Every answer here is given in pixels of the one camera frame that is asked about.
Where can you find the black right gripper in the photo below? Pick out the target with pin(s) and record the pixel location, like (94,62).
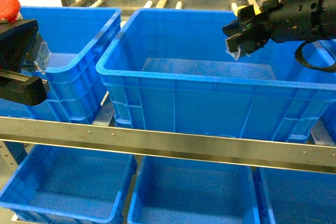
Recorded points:
(290,20)

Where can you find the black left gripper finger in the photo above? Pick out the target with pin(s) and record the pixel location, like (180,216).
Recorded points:
(23,89)
(17,39)

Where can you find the red mushroom push button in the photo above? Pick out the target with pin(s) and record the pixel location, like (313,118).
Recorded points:
(37,58)

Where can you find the yellow mushroom push button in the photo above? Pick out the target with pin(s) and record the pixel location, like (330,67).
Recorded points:
(245,33)

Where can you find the stainless steel shelf rack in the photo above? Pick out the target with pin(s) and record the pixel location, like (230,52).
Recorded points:
(220,149)

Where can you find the blue crate upper left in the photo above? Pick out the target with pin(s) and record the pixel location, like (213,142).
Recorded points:
(77,38)

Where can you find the blue plastic crate middle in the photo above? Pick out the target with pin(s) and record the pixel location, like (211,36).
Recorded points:
(168,70)

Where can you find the blue crate lower left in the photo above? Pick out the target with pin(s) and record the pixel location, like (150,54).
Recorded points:
(69,185)

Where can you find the blue crate lower middle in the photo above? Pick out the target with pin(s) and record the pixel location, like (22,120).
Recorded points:
(180,191)

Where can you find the blue crate lower right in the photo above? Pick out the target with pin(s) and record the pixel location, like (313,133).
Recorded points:
(289,196)

